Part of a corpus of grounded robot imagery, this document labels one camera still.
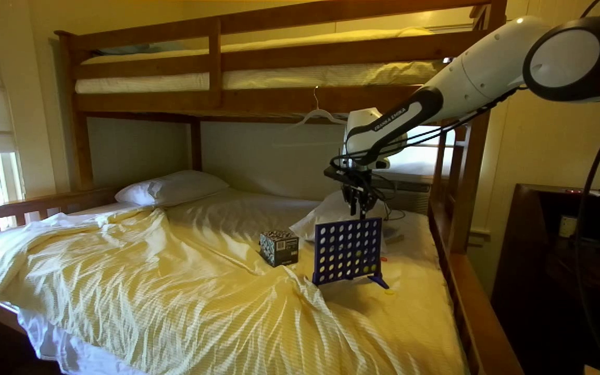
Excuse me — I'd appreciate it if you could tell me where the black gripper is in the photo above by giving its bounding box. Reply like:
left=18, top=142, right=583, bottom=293
left=340, top=165, right=381, bottom=221

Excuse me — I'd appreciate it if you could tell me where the blue connect four grid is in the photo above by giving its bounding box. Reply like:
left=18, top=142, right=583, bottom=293
left=310, top=215, right=392, bottom=291

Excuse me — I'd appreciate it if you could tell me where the black patterned cardboard box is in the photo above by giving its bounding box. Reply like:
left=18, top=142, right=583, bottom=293
left=256, top=230, right=303, bottom=268

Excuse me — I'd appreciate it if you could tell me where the white plastic clothes hanger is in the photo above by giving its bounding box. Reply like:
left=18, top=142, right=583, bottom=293
left=295, top=86, right=347, bottom=129

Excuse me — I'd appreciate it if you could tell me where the upper bunk mattress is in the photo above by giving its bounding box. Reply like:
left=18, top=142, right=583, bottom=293
left=73, top=26, right=450, bottom=96

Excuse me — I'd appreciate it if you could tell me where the flat white pillow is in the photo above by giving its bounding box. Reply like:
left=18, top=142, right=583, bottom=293
left=112, top=169, right=232, bottom=210

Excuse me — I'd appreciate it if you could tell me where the yellow bed sheet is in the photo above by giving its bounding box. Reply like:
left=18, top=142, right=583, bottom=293
left=0, top=190, right=471, bottom=375

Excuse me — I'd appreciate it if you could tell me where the dark wooden dresser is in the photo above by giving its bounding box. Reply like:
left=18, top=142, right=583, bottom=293
left=489, top=182, right=600, bottom=375

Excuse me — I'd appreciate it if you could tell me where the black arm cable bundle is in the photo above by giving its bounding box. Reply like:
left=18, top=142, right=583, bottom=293
left=324, top=99, right=517, bottom=183

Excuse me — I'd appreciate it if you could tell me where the wooden bunk bed frame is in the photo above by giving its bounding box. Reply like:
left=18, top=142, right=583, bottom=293
left=0, top=0, right=524, bottom=375

